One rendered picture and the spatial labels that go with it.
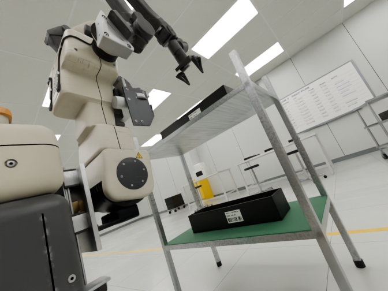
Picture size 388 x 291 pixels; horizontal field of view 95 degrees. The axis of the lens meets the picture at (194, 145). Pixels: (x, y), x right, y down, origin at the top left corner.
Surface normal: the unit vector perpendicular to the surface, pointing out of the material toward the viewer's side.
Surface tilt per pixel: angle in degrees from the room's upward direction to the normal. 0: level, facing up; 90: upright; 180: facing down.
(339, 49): 90
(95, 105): 90
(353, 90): 90
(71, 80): 90
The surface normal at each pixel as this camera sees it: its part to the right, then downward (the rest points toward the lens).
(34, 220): 0.69, -0.40
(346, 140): -0.63, 0.05
